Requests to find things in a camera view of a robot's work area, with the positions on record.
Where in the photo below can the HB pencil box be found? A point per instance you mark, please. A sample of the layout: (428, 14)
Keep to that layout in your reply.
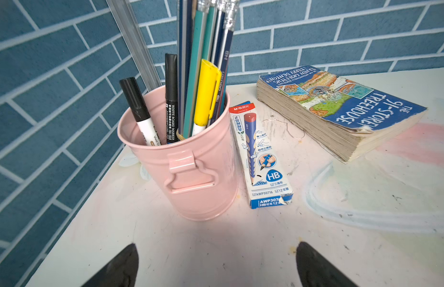
(266, 181)

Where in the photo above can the aluminium corner post left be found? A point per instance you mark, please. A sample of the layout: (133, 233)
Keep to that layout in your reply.
(127, 23)

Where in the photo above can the blue Treehouse paperback book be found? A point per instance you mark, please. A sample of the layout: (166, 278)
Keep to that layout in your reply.
(346, 117)

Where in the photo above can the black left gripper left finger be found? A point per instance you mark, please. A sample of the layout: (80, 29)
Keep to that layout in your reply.
(121, 271)

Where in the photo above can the pink metal pencil bucket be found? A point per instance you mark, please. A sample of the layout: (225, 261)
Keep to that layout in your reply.
(198, 174)

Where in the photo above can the yellow highlighter pen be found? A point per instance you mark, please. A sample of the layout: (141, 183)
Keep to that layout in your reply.
(208, 87)

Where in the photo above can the black white whiteboard marker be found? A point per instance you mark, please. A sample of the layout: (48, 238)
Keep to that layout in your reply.
(140, 111)

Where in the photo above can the bundle of pencils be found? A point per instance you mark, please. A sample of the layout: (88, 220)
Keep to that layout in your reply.
(205, 31)

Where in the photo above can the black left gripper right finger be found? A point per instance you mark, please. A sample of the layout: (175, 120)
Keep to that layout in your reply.
(314, 270)

